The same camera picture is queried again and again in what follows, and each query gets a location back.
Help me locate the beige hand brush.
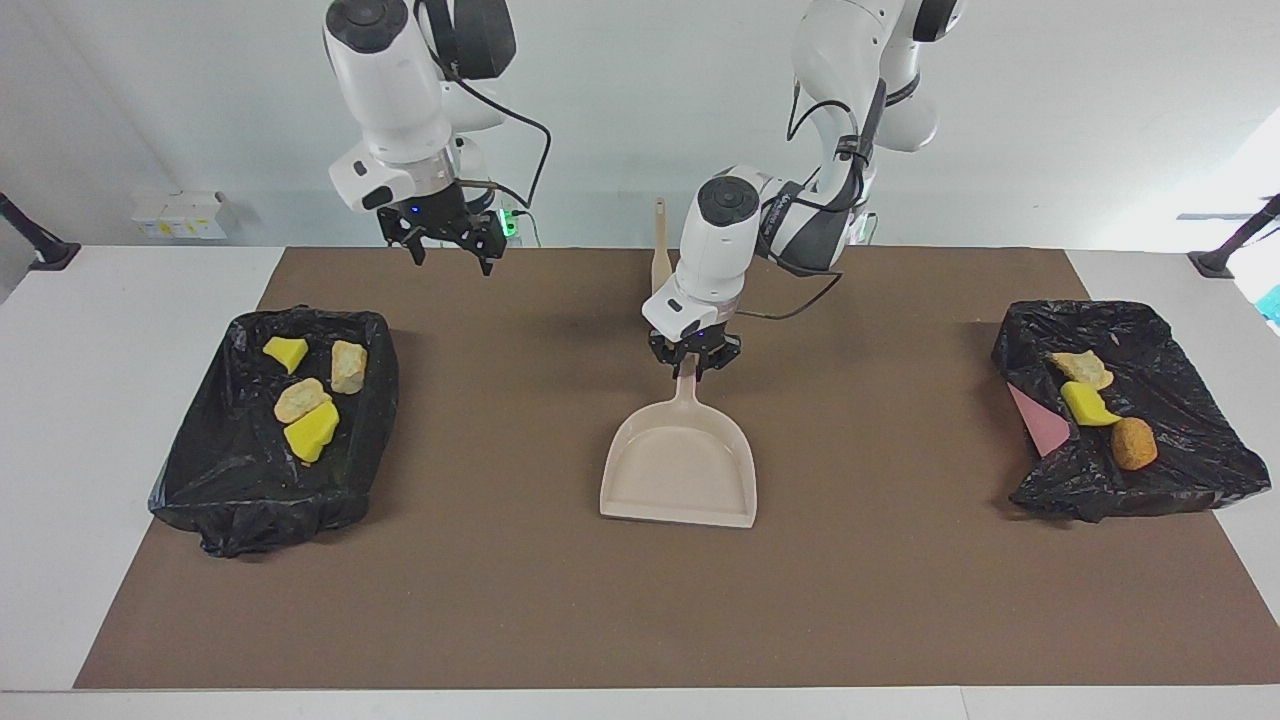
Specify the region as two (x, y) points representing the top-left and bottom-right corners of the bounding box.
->
(650, 197), (675, 296)

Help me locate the beige plastic dustpan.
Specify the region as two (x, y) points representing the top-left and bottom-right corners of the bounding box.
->
(598, 370), (759, 529)

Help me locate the striped bread piece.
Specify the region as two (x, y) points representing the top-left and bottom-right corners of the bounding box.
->
(330, 340), (368, 394)

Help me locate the pale food scrap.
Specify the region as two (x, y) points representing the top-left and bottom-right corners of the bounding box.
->
(274, 378), (333, 425)
(1050, 350), (1114, 391)

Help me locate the brown fried nugget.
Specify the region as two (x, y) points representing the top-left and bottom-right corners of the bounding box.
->
(1110, 417), (1159, 472)

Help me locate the left black-bagged bin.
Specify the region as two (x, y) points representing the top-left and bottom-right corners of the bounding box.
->
(147, 306), (400, 559)

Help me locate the pink plastic bin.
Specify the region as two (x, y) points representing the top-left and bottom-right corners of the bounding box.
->
(1006, 382), (1071, 459)

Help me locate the right black-bagged pink bin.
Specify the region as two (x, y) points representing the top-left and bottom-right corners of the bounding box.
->
(991, 298), (1273, 524)

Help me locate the white cardboard box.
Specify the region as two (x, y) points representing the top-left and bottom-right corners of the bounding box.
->
(130, 190), (241, 241)

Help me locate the brown table mat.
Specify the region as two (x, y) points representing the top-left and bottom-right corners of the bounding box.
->
(73, 247), (1280, 691)

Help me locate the black stand foot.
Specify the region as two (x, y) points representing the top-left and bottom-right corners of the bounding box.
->
(1188, 193), (1280, 279)
(0, 192), (81, 272)

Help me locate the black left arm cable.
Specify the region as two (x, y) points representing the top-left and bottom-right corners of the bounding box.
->
(740, 75), (881, 323)

